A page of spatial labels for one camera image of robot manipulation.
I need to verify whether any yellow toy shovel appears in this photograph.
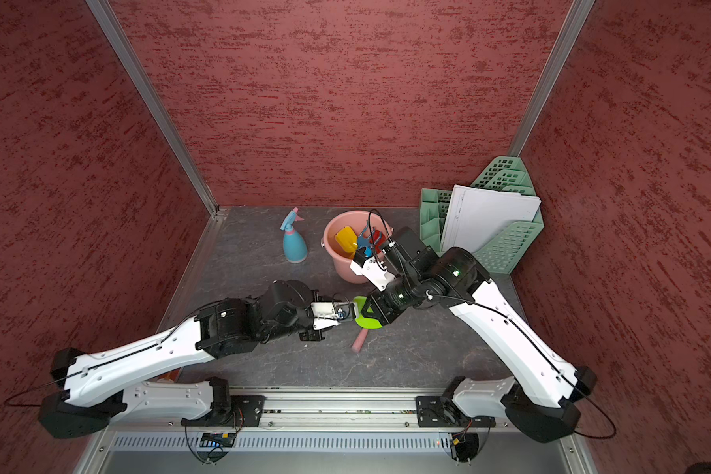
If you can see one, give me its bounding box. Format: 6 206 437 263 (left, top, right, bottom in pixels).
335 226 359 258

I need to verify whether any aluminium corner post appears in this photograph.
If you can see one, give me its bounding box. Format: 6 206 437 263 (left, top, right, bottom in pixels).
508 0 596 157
85 0 220 218

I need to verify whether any purple toy shovel pink handle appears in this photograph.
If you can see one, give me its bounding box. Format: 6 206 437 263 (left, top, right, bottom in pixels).
351 328 369 354

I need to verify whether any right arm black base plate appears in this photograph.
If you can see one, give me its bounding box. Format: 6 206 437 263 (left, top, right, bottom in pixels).
415 396 457 428

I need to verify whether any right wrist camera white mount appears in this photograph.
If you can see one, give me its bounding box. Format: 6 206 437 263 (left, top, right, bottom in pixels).
350 248 397 292

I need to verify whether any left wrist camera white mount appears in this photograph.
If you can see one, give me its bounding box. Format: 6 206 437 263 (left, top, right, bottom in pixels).
310 301 359 331

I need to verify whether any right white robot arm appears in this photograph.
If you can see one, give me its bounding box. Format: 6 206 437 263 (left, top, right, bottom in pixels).
351 227 596 444

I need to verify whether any red toy shovel wooden handle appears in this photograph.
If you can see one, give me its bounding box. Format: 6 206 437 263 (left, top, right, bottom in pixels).
369 229 387 249

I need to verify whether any left aluminium corner post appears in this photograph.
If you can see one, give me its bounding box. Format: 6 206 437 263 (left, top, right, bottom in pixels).
85 0 220 218

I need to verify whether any blue pink spray bottle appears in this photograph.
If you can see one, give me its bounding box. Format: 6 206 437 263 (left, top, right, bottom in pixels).
280 207 308 264

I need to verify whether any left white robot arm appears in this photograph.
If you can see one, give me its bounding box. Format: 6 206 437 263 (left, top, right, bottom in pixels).
39 280 342 440

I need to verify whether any green toy trowel yellow handle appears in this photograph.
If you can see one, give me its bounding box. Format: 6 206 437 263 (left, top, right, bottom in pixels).
353 296 382 330

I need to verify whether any blue toy rake yellow handle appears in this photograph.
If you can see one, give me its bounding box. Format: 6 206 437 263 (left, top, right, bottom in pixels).
357 225 373 257

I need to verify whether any pink plastic bucket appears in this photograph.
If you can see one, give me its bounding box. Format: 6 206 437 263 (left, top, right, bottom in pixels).
321 211 394 284

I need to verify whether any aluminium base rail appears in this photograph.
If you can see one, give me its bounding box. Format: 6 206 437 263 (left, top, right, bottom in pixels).
73 386 600 474

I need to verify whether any small red card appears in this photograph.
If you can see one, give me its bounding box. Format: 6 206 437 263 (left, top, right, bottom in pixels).
156 369 181 383

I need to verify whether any white paper stack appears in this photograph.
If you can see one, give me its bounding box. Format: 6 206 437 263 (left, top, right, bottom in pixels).
440 185 541 253

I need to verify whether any right aluminium corner post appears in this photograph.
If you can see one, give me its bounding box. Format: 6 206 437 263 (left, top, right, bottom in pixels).
508 0 596 157

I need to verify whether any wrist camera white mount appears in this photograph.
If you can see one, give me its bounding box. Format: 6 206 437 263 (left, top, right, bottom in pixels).
310 301 359 331
350 248 397 292

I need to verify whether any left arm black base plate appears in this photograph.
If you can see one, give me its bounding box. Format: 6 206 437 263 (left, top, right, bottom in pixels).
180 395 266 431

